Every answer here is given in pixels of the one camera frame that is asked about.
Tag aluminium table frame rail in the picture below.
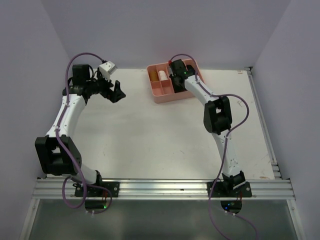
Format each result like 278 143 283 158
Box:
32 65 296 201

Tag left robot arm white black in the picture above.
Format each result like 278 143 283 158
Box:
35 61 126 197

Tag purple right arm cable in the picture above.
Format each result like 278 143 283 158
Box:
168 53 260 240

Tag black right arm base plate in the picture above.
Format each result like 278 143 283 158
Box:
206 180 253 198

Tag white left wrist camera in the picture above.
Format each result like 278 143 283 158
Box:
98 61 118 80

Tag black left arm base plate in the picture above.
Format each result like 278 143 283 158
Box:
72 181 120 198

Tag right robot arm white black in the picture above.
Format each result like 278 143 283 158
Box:
168 59 246 197

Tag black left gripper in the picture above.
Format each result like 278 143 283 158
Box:
86 69 125 103

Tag pink divided organizer tray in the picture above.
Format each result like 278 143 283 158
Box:
146 62 195 104

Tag brown rolled underwear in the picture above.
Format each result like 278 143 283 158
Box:
149 71 159 82

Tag white pink rolled underwear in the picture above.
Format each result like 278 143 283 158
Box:
158 70 168 81

